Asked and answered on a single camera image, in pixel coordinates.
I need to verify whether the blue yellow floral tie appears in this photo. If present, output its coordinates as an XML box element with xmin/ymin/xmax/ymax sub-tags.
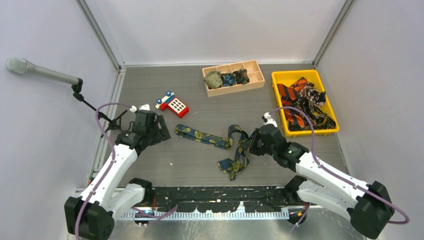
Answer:
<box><xmin>175</xmin><ymin>124</ymin><xmax>250</xmax><ymax>181</ymax></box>

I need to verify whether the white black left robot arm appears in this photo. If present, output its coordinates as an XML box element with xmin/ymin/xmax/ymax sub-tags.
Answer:
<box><xmin>64</xmin><ymin>109</ymin><xmax>171</xmax><ymax>240</ymax></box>

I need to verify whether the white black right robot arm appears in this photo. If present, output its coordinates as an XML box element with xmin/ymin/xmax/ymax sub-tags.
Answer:
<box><xmin>240</xmin><ymin>124</ymin><xmax>395</xmax><ymax>240</ymax></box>

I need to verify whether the red white toy brick block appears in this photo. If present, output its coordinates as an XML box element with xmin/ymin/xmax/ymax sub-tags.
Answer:
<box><xmin>155</xmin><ymin>91</ymin><xmax>190</xmax><ymax>119</ymax></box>

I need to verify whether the orange navy striped tie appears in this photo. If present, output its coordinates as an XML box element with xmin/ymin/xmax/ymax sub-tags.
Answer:
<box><xmin>277</xmin><ymin>77</ymin><xmax>308</xmax><ymax>131</ymax></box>

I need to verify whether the black floral patterned tie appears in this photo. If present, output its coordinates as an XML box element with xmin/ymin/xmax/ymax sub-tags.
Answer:
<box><xmin>296</xmin><ymin>81</ymin><xmax>337</xmax><ymax>131</ymax></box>

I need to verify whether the yellow plastic bin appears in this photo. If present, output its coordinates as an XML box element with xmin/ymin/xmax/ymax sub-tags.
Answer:
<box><xmin>271</xmin><ymin>69</ymin><xmax>340</xmax><ymax>137</ymax></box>

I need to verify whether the wooden divided tray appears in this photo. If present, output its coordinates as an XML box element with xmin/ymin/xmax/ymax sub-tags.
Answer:
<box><xmin>202</xmin><ymin>60</ymin><xmax>265</xmax><ymax>97</ymax></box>

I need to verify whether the dark brown rolled tie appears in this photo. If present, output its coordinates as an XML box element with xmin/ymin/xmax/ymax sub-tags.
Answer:
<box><xmin>232</xmin><ymin>68</ymin><xmax>250</xmax><ymax>85</ymax></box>

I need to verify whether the blue rolled tie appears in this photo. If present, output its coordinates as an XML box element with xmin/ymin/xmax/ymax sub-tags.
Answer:
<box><xmin>220</xmin><ymin>73</ymin><xmax>236</xmax><ymax>87</ymax></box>

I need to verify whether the olive green rolled tie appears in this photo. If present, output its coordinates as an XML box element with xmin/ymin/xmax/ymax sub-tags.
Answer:
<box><xmin>203</xmin><ymin>70</ymin><xmax>223</xmax><ymax>89</ymax></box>

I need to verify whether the black microphone stand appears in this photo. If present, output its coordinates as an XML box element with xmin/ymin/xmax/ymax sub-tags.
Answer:
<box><xmin>71</xmin><ymin>77</ymin><xmax>127</xmax><ymax>139</ymax></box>

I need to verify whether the silver microphone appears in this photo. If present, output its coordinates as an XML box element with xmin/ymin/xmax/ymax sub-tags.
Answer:
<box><xmin>6</xmin><ymin>58</ymin><xmax>82</xmax><ymax>85</ymax></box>

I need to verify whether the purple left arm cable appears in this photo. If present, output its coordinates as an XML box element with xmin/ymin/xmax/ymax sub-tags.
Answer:
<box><xmin>74</xmin><ymin>102</ymin><xmax>181</xmax><ymax>240</ymax></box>

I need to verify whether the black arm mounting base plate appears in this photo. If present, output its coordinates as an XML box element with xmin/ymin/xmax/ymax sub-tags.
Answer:
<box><xmin>122</xmin><ymin>185</ymin><xmax>319</xmax><ymax>226</ymax></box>

